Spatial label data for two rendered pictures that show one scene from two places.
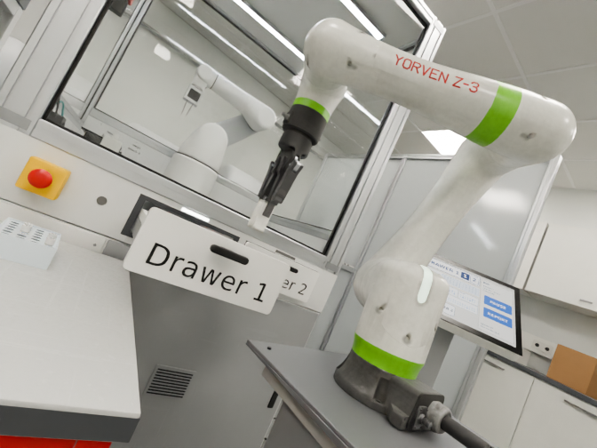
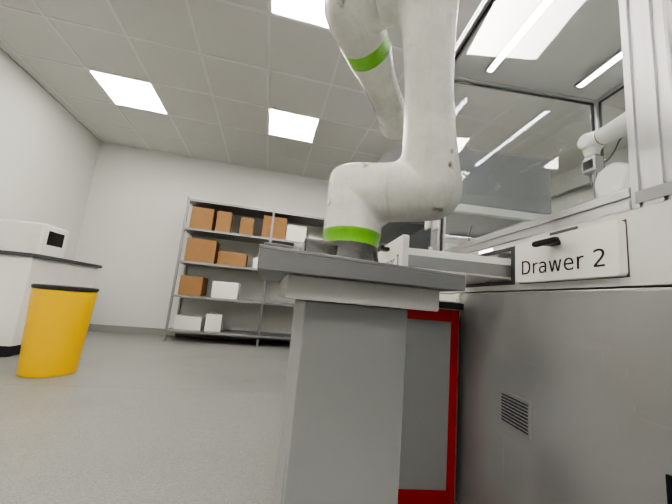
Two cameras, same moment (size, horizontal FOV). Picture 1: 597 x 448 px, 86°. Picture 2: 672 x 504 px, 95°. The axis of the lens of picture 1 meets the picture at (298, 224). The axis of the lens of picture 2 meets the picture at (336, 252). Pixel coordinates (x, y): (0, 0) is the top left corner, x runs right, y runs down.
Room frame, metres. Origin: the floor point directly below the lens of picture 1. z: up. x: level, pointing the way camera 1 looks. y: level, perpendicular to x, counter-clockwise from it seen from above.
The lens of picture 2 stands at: (0.84, -0.88, 0.72)
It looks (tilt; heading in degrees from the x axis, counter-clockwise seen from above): 9 degrees up; 114
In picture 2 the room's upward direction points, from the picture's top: 5 degrees clockwise
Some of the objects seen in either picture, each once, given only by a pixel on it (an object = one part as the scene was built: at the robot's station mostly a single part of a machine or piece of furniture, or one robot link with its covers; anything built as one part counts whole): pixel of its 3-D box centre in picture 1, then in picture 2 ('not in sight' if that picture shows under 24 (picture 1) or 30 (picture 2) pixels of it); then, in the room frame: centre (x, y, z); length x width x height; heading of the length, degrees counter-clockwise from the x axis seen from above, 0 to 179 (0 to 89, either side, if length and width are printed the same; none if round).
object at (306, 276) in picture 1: (278, 274); (560, 257); (1.04, -0.01, 0.87); 0.29 x 0.02 x 0.11; 120
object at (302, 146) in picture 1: (290, 155); not in sight; (0.73, 0.08, 1.16); 0.08 x 0.07 x 0.09; 30
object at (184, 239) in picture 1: (216, 266); (390, 259); (0.60, 0.11, 0.87); 0.29 x 0.02 x 0.11; 120
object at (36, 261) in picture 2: not in sight; (28, 284); (-3.30, 0.78, 0.61); 1.15 x 0.72 x 1.22; 126
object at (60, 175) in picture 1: (43, 178); not in sight; (0.70, 0.54, 0.88); 0.07 x 0.05 x 0.07; 120
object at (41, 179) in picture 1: (41, 179); not in sight; (0.67, 0.53, 0.88); 0.04 x 0.03 x 0.04; 120
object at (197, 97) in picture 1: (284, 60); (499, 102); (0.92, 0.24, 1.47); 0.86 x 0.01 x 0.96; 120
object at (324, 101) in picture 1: (322, 88); not in sight; (0.72, 0.08, 1.33); 0.13 x 0.11 x 0.14; 179
